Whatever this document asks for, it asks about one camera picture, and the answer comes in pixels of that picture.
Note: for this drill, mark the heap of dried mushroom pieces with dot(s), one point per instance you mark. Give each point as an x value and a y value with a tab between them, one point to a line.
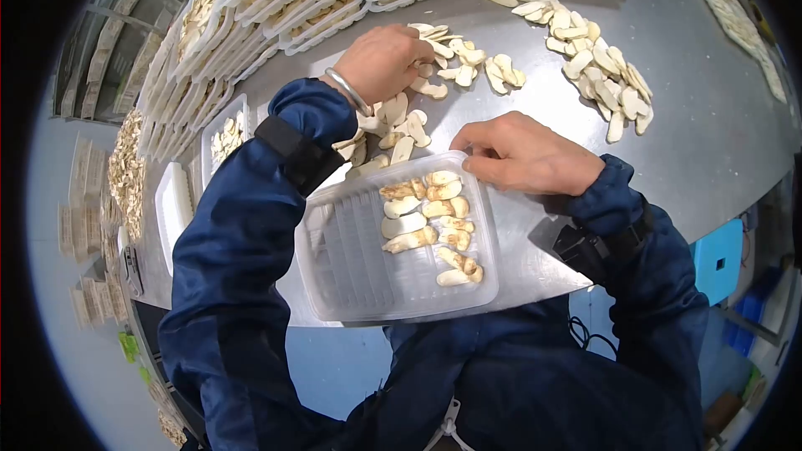
127	169

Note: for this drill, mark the long heap of mushroom slices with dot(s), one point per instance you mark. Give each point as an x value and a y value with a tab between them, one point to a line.
601	69

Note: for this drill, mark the person's right index finger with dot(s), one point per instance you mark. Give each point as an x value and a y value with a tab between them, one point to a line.
476	133

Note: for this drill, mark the person's right thumb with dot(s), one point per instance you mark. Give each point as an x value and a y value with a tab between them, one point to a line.
492	169

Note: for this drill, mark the clear plastic tray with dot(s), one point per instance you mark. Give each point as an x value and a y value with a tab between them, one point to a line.
357	263

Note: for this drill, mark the person's right hand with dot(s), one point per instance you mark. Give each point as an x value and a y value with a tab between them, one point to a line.
539	160

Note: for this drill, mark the blue plastic stool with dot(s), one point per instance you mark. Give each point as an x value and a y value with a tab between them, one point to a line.
717	260

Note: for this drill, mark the half-filled white tray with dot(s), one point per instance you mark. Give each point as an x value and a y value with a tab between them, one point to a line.
225	138

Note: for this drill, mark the empty white tray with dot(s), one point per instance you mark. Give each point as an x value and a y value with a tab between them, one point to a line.
172	213

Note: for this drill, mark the metal rack with trays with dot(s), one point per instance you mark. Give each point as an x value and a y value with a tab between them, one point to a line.
113	50

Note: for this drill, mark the person's left fingers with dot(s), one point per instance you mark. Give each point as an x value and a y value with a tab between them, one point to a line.
425	59

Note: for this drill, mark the black wrist band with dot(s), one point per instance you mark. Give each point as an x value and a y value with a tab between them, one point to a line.
299	153
601	244

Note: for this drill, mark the person's left hand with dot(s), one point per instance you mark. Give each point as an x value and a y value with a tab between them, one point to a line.
376	66

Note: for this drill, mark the pile of loose mushroom slices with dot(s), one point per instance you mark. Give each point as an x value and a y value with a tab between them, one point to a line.
401	122

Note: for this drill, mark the arranged browned mushroom slices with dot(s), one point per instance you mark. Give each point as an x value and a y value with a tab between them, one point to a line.
426	219

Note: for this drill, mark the person's body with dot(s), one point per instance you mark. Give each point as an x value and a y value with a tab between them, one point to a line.
501	388

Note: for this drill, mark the blue plastic crate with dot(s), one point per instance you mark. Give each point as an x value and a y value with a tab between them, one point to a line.
749	319

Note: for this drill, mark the black and silver device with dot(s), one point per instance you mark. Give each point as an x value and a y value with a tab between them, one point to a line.
131	270

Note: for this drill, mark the thin row of mushroom slices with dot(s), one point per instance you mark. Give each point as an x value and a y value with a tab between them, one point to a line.
733	19

